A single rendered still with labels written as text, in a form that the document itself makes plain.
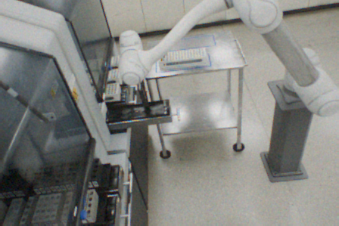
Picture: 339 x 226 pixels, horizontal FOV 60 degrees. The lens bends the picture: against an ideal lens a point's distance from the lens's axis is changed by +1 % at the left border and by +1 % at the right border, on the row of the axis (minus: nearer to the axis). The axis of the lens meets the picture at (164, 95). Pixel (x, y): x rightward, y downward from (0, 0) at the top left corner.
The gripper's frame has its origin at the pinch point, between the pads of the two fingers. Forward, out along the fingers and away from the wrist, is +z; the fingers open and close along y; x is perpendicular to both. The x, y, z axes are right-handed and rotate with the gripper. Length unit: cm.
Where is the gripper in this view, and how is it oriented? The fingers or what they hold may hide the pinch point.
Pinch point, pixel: (144, 100)
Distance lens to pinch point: 159.4
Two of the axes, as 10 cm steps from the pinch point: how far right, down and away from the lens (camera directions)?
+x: 9.9, -1.4, -0.6
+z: 1.4, 7.5, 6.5
